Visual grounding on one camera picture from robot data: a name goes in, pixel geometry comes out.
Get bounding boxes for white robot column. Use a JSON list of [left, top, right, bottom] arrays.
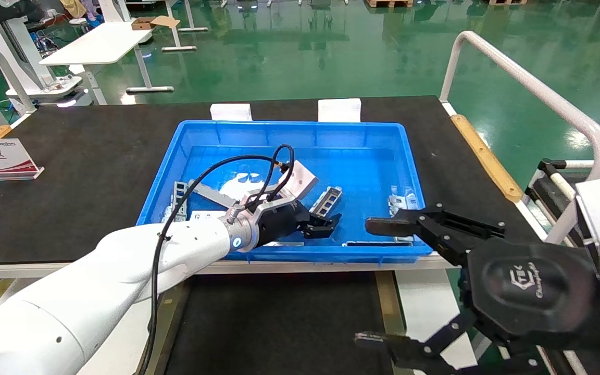
[[0, 0, 46, 92]]

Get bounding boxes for cardboard box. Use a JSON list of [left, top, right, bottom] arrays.
[[131, 16, 181, 31]]

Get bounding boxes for silver slotted metal shield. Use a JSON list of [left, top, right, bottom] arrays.
[[308, 186, 343, 217]]

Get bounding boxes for thin dark metal strip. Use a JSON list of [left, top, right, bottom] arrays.
[[343, 240, 414, 247]]

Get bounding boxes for blue plastic bin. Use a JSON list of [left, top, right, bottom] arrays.
[[132, 120, 434, 264]]

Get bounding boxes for grey slotted metal bracket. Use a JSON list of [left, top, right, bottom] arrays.
[[171, 181, 190, 219]]

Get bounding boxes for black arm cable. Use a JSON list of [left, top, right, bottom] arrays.
[[139, 143, 295, 375]]

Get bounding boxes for black cart frame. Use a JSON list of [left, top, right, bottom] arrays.
[[525, 158, 600, 245]]

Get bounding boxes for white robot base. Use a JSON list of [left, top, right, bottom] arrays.
[[6, 74, 93, 108]]

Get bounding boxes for white block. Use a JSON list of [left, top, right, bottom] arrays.
[[210, 104, 253, 122], [318, 98, 362, 123]]

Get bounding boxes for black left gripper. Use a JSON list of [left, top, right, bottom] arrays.
[[256, 201, 343, 246]]

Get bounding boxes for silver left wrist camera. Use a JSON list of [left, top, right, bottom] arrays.
[[240, 160, 319, 215]]

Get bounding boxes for yellow cloth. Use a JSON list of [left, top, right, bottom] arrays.
[[60, 0, 88, 19]]

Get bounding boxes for grey metal bar part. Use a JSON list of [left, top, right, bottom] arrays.
[[188, 179, 241, 210]]

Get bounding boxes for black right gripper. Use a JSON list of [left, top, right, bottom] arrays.
[[354, 203, 600, 375]]

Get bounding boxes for long wooden strip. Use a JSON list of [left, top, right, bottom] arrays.
[[451, 115, 523, 204]]

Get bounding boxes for white table legs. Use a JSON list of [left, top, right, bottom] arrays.
[[162, 0, 209, 53]]

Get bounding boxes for shiny bent metal part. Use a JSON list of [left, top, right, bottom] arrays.
[[387, 186, 420, 215]]

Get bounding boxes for white background table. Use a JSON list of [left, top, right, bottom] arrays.
[[39, 21, 176, 95]]

